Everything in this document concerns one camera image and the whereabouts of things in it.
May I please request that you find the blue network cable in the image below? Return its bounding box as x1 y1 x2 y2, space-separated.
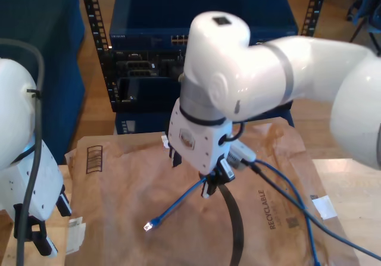
142 158 324 266

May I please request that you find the white shipping label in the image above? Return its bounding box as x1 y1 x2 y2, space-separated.
65 217 87 255

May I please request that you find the blue equipment case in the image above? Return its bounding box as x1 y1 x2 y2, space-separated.
115 109 295 135

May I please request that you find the brown paper mailer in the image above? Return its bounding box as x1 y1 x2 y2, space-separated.
64 116 360 266

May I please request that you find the black rack server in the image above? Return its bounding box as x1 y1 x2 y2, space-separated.
111 49 188 78

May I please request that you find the blue sofa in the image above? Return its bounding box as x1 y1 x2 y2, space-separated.
0 0 86 165

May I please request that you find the white square sticker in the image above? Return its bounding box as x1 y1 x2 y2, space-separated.
311 194 339 220

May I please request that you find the black perforated rack upright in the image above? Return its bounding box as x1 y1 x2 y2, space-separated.
77 0 118 112
299 0 328 37

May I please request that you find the chair with blue fabric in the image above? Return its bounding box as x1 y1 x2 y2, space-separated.
345 0 381 55

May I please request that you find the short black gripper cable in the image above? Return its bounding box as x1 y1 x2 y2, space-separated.
221 122 246 143

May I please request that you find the black camera cable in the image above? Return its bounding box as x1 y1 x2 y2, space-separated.
238 157 381 256

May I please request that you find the thick grey cable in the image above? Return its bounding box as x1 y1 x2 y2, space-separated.
0 38 46 266

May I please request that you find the blue network switch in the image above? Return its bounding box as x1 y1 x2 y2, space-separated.
109 0 299 51

